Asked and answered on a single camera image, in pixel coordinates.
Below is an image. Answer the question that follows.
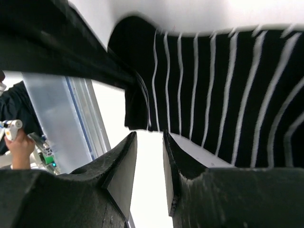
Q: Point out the person's bare hand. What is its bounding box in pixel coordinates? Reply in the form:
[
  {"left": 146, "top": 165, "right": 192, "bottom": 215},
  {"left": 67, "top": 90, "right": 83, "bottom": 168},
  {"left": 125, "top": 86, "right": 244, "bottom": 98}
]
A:
[{"left": 4, "top": 129, "right": 35, "bottom": 170}]

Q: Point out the white handheld device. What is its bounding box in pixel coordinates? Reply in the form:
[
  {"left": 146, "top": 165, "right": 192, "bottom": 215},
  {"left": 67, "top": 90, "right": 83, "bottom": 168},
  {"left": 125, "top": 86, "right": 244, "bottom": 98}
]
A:
[{"left": 0, "top": 120, "right": 23, "bottom": 141}]

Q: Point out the black white striped sock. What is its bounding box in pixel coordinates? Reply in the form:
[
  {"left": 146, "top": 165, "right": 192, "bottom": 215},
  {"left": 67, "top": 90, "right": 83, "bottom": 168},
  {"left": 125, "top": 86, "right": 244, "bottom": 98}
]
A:
[{"left": 108, "top": 16, "right": 304, "bottom": 168}]

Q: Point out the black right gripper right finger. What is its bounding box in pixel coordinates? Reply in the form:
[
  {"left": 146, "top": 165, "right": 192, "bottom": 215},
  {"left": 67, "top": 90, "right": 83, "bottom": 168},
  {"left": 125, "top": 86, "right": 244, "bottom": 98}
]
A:
[{"left": 163, "top": 132, "right": 304, "bottom": 228}]

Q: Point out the aluminium rail frame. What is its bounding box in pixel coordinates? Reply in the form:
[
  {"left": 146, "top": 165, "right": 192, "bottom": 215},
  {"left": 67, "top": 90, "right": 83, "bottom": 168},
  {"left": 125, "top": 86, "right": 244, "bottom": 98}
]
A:
[{"left": 21, "top": 72, "right": 136, "bottom": 228}]

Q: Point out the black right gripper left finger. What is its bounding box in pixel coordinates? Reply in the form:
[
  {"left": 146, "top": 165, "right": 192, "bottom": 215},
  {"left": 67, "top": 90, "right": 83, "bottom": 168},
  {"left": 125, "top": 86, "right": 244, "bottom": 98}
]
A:
[{"left": 0, "top": 132, "right": 137, "bottom": 228}]

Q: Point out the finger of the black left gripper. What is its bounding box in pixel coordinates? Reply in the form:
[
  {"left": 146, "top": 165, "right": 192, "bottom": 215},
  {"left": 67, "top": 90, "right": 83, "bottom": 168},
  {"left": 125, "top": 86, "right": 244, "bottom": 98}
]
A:
[{"left": 0, "top": 0, "right": 137, "bottom": 88}]

